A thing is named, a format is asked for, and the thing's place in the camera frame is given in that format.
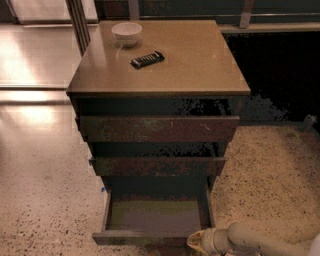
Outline white bowl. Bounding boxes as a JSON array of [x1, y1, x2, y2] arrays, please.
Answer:
[[111, 22, 142, 47]]

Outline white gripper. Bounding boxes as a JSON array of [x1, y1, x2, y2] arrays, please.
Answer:
[[187, 228, 233, 255]]

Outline brown wooden drawer cabinet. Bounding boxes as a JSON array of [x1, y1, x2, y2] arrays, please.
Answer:
[[67, 20, 250, 190]]

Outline brown drawer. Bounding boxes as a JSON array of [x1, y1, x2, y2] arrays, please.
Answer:
[[92, 187, 214, 247], [89, 157, 226, 176], [79, 116, 240, 143]]

